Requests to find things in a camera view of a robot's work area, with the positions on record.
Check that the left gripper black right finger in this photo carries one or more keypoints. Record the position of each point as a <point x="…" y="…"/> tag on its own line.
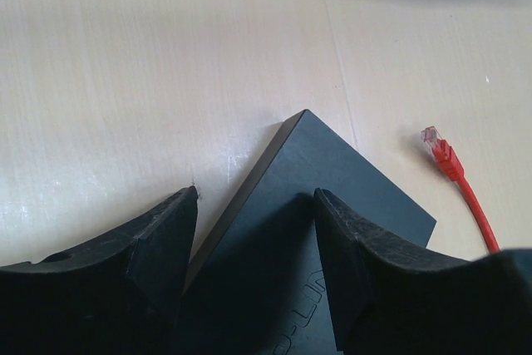
<point x="387" y="295"/>

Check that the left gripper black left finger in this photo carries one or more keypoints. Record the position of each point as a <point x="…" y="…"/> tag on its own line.
<point x="118" y="293"/>

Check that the small black network switch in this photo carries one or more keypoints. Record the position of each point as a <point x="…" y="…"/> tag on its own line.
<point x="256" y="284"/>

